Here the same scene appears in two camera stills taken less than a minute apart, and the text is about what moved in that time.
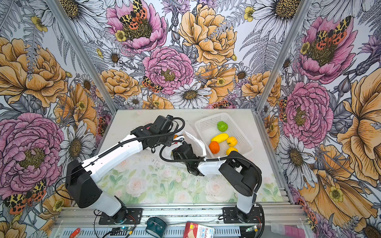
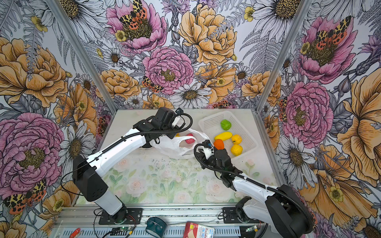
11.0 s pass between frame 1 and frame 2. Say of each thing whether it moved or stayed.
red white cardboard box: stayed
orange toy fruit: moved
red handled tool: stayed
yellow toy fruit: moved
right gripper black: moved
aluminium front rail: stayed
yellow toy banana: moved
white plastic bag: moved
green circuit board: stayed
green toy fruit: moved
